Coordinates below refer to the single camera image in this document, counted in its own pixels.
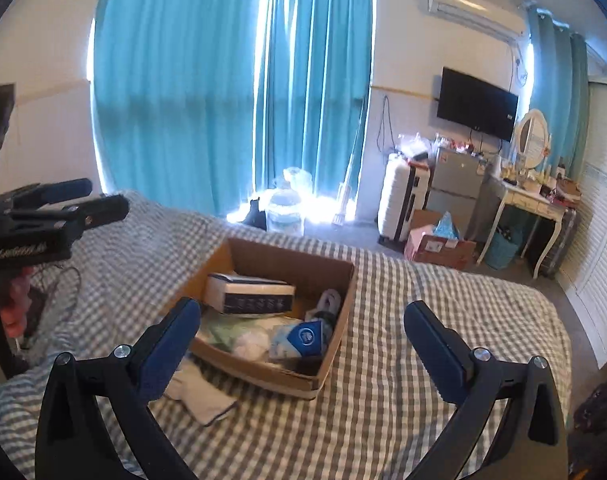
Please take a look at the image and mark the small black object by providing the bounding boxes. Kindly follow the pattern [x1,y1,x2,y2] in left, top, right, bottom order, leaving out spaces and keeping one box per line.
[244,197,267,231]

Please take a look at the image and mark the black wall television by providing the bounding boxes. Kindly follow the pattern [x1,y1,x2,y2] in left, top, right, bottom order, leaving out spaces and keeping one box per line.
[437,66,519,142]

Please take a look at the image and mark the silver small fridge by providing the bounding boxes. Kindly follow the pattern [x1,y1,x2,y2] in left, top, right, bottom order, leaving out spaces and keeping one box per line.
[426,146,487,241]

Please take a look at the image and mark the white dressing table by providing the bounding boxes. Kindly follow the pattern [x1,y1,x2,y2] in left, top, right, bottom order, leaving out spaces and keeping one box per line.
[476,172,567,280]

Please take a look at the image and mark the brown cardboard box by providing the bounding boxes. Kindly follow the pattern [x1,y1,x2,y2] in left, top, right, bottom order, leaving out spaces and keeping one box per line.
[164,236,357,401]

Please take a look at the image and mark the checked bed sheet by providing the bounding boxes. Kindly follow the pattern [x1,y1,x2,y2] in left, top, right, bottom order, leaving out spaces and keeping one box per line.
[0,190,574,480]

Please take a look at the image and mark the oval white mirror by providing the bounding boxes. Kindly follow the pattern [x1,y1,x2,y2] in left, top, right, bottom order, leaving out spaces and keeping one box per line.
[514,108,553,170]

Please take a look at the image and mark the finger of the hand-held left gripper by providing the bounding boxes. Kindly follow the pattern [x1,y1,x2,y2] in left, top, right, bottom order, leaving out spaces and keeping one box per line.
[4,178,93,211]
[58,194,130,236]

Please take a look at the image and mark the floral tissue pack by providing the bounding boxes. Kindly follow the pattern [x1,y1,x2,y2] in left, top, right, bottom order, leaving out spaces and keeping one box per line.
[205,272,297,317]

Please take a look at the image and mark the dark patterned bag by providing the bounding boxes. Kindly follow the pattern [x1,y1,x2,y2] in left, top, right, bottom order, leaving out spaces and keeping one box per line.
[573,380,607,441]

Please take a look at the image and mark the teal basket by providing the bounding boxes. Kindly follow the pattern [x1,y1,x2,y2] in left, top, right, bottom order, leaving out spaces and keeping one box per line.
[485,232,521,270]

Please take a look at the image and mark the white sock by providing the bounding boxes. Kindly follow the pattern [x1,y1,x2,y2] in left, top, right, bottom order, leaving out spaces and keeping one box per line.
[164,357,238,427]

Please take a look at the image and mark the black wall cable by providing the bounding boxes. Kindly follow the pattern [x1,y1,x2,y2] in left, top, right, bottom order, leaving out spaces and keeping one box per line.
[378,95,399,156]

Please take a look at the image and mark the white slatted wardrobe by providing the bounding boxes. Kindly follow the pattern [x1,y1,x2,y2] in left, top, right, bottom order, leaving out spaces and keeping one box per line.
[556,76,607,368]

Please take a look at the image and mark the white suitcase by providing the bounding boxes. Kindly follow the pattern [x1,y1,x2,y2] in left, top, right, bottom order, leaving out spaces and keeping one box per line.
[377,154,431,251]

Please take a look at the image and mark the light blue packet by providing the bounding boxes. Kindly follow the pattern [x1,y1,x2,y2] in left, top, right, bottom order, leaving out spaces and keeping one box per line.
[271,321,331,361]

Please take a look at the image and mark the clear plastic bag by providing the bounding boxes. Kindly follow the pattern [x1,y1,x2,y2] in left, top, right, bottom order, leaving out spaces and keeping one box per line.
[396,132,431,161]

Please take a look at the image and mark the person's left hand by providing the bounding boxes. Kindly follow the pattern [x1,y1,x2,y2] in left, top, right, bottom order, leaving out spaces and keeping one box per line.
[0,265,35,341]

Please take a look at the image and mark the teal curtain beside wardrobe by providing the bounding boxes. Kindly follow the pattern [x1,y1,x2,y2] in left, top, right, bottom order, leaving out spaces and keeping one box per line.
[526,5,590,181]

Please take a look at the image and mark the cardboard box on floor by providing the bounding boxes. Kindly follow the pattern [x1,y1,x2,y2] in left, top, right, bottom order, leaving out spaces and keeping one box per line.
[406,210,478,271]

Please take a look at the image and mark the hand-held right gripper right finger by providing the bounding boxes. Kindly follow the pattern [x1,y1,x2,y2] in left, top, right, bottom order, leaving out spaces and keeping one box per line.
[403,301,569,480]

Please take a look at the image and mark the white green towel pack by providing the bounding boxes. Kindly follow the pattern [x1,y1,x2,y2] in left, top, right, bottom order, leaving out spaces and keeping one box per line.
[198,310,284,356]

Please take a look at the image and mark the large clear water bottle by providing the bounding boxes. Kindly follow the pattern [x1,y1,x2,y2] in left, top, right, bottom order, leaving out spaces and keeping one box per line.
[266,187,305,236]

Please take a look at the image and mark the narrow teal curtain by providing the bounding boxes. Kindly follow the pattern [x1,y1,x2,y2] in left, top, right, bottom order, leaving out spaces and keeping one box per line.
[254,0,373,221]

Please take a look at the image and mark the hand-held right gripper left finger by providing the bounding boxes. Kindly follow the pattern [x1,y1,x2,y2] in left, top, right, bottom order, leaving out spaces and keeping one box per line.
[35,296,202,480]

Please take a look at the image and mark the blue plastic bag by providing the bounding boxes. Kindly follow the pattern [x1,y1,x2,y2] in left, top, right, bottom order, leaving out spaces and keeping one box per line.
[433,211,461,241]

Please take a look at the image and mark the silver suitcase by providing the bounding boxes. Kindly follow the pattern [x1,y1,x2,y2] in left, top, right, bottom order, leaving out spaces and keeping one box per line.
[538,207,578,277]

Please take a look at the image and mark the grey socks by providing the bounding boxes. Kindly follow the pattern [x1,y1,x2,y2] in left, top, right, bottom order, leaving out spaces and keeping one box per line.
[303,289,343,322]

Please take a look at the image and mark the white air conditioner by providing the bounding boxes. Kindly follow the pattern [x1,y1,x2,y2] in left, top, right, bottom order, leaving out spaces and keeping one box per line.
[426,0,527,38]

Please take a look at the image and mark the wide teal curtain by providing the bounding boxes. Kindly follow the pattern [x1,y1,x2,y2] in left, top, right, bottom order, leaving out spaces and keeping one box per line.
[92,0,264,216]

